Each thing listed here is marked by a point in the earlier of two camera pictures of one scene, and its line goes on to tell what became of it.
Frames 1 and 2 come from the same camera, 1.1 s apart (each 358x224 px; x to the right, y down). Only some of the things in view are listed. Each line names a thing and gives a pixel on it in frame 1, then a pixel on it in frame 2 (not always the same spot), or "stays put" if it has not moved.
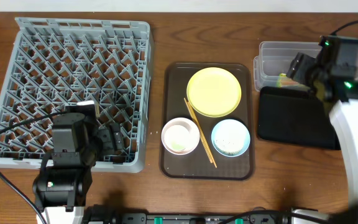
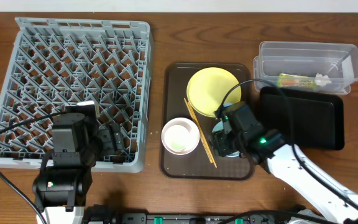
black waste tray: [295, 117] stays put
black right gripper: [303, 68] -> [221, 144]
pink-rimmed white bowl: [180, 135] stays put
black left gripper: [105, 140] stays put
